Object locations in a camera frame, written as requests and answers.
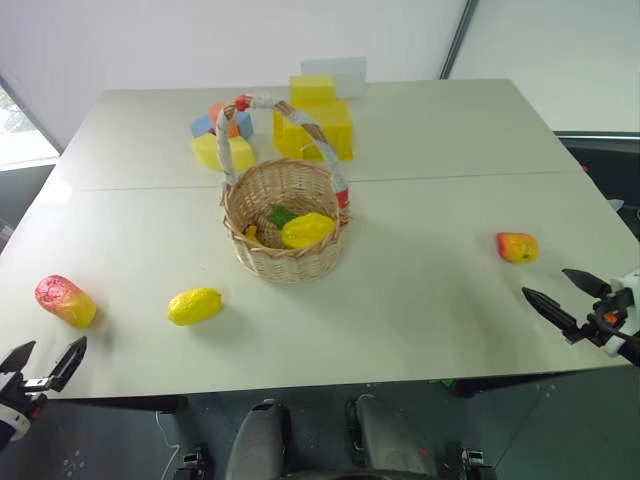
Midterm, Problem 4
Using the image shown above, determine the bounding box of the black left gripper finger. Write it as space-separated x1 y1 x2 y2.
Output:
48 335 88 393
0 341 37 374

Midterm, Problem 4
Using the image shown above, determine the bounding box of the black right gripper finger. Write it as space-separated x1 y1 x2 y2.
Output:
521 286 582 344
561 268 613 300

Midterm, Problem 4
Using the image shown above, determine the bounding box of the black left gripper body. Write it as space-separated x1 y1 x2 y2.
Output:
0 372 51 419

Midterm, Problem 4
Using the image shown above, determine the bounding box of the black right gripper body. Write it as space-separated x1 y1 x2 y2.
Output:
577 286 637 347

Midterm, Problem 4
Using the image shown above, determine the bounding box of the red yellow mango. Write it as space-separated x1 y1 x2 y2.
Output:
34 274 98 330

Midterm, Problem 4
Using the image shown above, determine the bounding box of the red yellow apple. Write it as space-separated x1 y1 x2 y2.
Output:
496 231 540 265

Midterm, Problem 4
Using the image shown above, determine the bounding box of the dark furniture beside table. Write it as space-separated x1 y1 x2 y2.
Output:
552 130 640 254

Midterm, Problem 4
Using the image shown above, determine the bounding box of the yellow lemon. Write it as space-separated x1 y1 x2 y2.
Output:
166 287 224 327
280 212 337 250

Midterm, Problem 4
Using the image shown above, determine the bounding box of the black robot foot part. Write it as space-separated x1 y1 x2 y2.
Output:
173 444 209 480
443 439 497 480

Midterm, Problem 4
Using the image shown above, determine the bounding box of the grey rounded robot leg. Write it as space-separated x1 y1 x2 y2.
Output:
224 398 292 480
346 393 437 480

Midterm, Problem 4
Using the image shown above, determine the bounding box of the green leafy toy vegetable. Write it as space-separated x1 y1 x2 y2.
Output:
266 203 300 229

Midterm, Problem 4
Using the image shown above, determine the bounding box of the yellow half round foam block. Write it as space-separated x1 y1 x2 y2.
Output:
190 134 258 173

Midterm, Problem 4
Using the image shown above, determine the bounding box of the blue foam block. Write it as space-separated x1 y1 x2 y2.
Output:
189 110 255 139

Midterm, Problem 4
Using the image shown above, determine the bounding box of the large yellow foam block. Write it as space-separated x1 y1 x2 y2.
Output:
272 101 355 163

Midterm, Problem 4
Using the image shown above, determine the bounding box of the orange foam block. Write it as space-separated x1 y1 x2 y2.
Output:
207 103 229 133

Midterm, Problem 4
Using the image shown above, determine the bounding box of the small yellow foam block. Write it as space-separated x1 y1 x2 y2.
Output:
289 74 336 108

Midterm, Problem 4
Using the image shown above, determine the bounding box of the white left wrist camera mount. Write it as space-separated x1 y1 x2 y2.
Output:
0 402 32 442

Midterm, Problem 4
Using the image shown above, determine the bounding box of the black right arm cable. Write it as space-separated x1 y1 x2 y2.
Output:
601 319 640 349

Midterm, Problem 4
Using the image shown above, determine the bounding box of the white floor cable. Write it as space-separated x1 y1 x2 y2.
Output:
154 409 181 472

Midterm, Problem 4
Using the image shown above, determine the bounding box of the wicker basket with wrapped handle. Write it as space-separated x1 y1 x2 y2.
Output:
215 92 353 286

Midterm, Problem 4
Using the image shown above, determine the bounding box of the dark window frame bar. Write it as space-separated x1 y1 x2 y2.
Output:
438 0 480 81

